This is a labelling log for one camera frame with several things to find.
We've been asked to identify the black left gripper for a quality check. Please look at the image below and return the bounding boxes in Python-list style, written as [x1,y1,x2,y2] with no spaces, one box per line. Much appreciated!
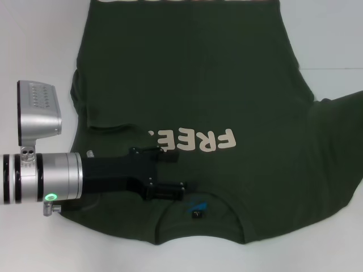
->
[81,146,200,202]

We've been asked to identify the dark green printed t-shirt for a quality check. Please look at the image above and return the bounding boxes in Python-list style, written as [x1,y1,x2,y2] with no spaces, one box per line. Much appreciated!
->
[60,0,363,246]

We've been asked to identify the left gripper cable with connectors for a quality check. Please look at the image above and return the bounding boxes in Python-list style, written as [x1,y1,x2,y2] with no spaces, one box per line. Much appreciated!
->
[42,150,100,217]

